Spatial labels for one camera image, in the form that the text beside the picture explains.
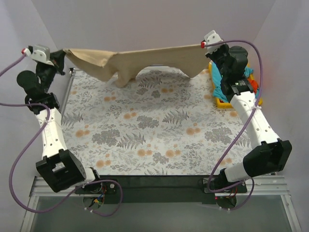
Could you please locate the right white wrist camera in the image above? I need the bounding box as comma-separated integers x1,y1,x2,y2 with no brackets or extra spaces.
200,30,223,54

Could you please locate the beige t shirt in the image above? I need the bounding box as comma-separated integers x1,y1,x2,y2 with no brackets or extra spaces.
63,45,210,88

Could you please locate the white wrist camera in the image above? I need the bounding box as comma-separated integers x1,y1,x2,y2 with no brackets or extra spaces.
21,44,53,66
200,30,223,54

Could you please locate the yellow plastic bin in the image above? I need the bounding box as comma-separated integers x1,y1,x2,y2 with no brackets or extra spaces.
208,61,264,111

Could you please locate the orange t shirt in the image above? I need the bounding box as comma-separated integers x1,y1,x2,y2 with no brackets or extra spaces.
248,78,259,94

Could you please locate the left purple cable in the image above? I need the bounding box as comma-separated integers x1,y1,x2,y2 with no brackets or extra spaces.
0,54,124,217

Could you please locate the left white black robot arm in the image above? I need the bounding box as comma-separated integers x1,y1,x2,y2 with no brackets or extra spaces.
16,45,103,193

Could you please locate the floral patterned table mat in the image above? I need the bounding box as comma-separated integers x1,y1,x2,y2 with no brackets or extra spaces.
62,68,252,175

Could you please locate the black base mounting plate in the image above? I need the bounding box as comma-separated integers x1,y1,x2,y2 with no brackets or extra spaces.
75,175,248,205

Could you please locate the turquoise t shirt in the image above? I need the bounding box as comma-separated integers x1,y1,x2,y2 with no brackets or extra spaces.
209,62,259,103

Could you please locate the aluminium frame rail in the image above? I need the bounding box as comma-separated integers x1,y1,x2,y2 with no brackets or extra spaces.
30,175,291,196

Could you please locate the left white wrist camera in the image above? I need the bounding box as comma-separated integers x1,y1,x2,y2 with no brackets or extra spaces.
21,44,53,66

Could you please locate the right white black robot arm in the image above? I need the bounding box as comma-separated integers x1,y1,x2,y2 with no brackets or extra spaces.
206,43,292,193

